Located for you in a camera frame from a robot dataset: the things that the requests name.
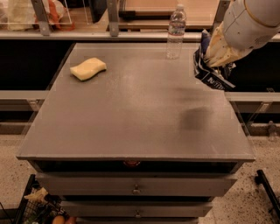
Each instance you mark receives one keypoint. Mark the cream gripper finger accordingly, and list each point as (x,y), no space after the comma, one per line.
(219,52)

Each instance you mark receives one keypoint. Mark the blue chip bag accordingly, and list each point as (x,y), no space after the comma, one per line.
(215,78)

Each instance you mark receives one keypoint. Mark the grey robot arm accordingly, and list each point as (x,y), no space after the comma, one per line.
(247,25)

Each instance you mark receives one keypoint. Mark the yellow green sponge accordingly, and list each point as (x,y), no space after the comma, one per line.
(88,69)

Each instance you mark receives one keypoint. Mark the clear plastic water bottle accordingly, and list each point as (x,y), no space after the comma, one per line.
(176,32)

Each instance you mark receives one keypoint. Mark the grey drawer cabinet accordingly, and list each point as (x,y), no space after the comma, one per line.
(144,115)

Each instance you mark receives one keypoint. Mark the black metal stand leg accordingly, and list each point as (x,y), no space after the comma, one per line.
(261,179)

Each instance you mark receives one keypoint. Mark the clear plastic bin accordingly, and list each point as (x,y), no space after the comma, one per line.
(19,15)

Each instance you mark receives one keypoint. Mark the lower grey drawer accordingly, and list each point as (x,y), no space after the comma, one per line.
(136,209)

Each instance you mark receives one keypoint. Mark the grey drawer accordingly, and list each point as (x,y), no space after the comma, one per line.
(136,209)
(197,185)

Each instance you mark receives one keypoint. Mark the upper grey drawer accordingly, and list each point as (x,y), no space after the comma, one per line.
(197,185)

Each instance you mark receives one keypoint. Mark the grey shelf rail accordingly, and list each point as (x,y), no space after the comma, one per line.
(86,36)

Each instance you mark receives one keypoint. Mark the black wire basket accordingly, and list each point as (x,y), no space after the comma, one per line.
(33,210)

